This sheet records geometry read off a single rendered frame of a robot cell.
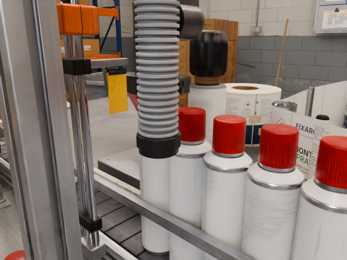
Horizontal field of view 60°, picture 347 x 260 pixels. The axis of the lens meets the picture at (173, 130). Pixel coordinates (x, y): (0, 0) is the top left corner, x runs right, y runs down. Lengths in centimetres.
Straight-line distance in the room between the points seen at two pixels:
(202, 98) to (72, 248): 41
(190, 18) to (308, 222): 34
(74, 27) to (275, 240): 28
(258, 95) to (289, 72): 411
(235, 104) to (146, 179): 48
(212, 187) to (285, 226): 8
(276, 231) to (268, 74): 476
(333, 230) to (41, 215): 25
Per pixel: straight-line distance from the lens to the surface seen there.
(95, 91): 285
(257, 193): 29
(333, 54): 477
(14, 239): 62
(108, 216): 53
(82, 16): 34
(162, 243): 43
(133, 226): 50
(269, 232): 30
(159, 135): 22
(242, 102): 81
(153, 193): 39
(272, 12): 502
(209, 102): 64
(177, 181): 35
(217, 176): 30
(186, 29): 49
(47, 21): 29
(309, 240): 28
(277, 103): 49
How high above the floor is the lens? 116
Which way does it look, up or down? 17 degrees down
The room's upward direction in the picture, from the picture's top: straight up
